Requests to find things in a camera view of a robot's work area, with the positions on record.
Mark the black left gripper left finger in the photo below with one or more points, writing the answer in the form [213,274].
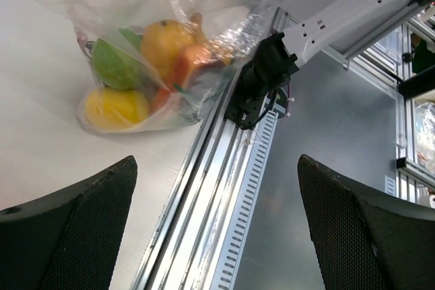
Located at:
[68,239]

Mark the aluminium rail profile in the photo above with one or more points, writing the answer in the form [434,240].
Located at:
[187,235]

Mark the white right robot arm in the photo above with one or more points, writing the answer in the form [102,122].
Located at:
[304,40]

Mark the yellow mango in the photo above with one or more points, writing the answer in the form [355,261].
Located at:
[111,110]

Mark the green custard apple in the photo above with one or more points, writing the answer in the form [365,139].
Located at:
[115,68]

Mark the orange ginger root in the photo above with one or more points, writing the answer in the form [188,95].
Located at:
[216,47]

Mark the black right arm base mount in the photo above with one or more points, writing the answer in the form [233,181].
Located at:
[259,82]

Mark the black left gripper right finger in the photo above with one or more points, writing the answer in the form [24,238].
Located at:
[365,238]

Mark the slotted grey cable duct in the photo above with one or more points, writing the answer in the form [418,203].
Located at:
[225,263]

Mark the sliced cured ham piece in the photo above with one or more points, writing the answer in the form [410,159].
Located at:
[189,62]

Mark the clear zip top bag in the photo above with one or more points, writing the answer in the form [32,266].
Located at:
[239,24]

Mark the yellow potato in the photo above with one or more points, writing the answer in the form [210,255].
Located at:
[161,43]

